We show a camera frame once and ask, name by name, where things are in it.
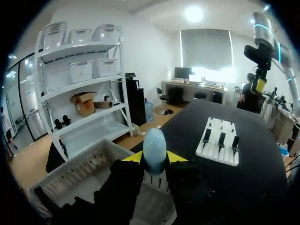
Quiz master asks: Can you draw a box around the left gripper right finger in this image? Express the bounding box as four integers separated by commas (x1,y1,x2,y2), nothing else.
166,150,201,225

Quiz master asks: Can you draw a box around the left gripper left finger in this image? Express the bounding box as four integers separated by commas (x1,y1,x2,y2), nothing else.
52,150,144,225

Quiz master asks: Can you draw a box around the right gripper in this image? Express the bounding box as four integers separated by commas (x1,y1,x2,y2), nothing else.
244,44,272,93

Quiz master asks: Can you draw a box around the light blue earbud case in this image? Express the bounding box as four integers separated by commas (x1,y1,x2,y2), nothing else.
142,128,168,177

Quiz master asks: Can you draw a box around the white plate with black stands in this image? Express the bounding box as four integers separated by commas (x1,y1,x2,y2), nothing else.
195,117,241,167

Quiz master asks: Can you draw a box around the person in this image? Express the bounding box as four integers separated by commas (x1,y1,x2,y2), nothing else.
0,106,13,158
236,73,256,109

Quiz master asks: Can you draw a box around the grey slotted basket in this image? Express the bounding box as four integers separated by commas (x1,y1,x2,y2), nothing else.
27,138,178,225

